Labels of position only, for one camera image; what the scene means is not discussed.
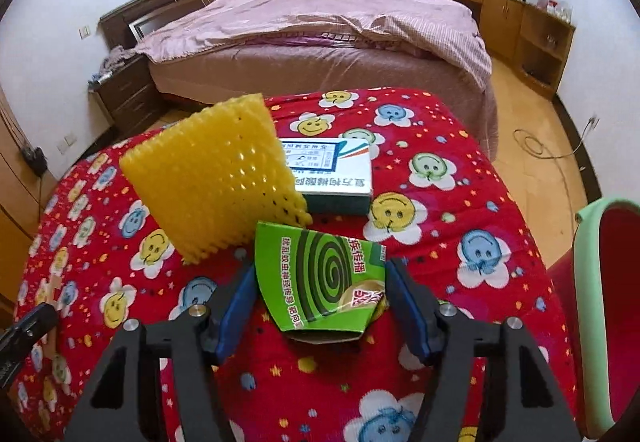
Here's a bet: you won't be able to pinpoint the green mosquito coil box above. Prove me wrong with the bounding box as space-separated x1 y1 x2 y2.
255 222 386 344

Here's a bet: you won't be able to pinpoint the yellow foam net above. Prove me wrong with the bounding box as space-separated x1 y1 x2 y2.
119 94 312 263

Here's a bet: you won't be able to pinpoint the white blue medicine box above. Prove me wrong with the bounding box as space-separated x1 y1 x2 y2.
281 138 373 216

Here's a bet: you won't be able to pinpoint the red smiley flower quilt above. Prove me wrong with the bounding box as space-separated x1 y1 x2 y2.
1 88 580 441

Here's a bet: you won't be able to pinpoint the wooden wardrobe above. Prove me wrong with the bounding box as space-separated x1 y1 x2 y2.
0 94 56 326

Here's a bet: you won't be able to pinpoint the red bin with green rim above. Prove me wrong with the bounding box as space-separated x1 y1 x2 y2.
548 197 639 440

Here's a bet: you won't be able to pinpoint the dark wooden nightstand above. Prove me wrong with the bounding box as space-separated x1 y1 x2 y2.
89 56 166 138

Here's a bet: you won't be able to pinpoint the brown mattress bed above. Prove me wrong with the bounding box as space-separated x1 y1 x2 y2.
149 45 499 159

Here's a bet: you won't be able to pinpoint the clothes on nightstand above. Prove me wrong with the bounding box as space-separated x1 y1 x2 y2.
88 45 137 90

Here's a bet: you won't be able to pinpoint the wooden cabinet desk unit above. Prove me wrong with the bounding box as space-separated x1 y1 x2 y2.
454 0 575 100

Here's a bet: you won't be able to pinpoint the pink bed cover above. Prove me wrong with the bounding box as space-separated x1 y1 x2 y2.
134 0 491 90

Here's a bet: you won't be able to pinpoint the black wall charger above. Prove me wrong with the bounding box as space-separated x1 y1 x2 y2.
21 145 48 178

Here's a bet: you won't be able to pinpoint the cable on floor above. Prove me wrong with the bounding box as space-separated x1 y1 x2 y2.
512 114 601 174

